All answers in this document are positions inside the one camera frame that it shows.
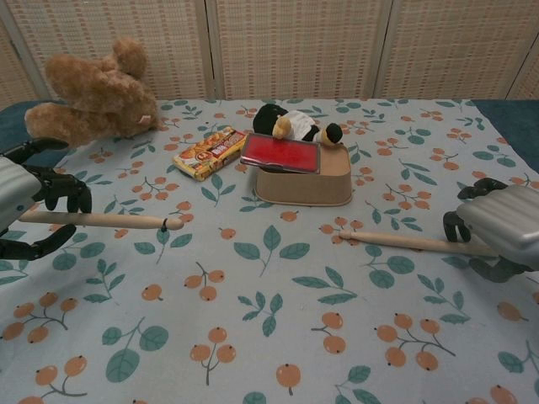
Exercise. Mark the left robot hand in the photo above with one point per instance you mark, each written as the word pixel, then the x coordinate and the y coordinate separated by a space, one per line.
pixel 17 185

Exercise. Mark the red ink stamp pad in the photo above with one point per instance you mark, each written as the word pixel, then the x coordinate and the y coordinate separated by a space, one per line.
pixel 280 153

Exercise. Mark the woven folding screen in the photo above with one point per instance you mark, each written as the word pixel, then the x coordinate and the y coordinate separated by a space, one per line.
pixel 295 46

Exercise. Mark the floral fruit print tablecloth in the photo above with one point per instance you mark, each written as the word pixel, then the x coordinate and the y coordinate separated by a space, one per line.
pixel 269 315

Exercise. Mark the orange snack box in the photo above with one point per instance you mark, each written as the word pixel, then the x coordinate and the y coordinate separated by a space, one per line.
pixel 209 152

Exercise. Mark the plain wooden drumstick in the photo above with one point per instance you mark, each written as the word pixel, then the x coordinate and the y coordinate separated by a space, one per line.
pixel 400 242

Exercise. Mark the black and white plush toy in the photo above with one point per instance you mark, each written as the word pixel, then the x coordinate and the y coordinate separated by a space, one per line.
pixel 290 122

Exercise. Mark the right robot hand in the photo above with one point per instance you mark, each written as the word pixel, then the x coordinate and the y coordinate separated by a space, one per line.
pixel 501 227

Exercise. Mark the brown cardboard oval box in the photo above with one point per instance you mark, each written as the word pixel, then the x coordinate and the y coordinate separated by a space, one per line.
pixel 303 185

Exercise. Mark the wooden drumstick with black band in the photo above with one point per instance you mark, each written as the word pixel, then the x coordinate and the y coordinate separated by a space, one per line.
pixel 118 219

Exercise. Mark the brown teddy bear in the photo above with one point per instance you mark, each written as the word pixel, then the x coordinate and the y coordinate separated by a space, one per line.
pixel 97 97

